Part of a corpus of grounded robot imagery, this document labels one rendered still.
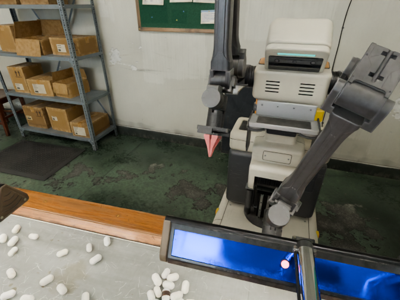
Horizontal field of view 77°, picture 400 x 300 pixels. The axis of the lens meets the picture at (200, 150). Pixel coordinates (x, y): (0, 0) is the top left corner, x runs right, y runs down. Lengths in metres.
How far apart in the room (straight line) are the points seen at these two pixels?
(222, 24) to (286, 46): 0.25
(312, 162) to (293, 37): 0.46
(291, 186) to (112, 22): 2.58
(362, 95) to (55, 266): 0.92
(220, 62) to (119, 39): 2.22
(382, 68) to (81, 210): 0.99
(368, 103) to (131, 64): 2.60
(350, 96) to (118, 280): 0.75
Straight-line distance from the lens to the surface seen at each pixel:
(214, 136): 0.80
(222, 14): 0.80
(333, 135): 0.62
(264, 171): 1.17
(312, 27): 1.00
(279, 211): 0.73
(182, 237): 0.45
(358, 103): 0.58
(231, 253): 0.45
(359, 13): 2.46
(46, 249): 1.01
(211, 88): 0.76
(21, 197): 0.69
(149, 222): 0.94
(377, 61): 0.60
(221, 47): 0.81
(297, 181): 0.73
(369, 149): 2.81
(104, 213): 1.02
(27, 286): 0.95
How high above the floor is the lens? 1.43
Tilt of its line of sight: 30 degrees down
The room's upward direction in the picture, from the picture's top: straight up
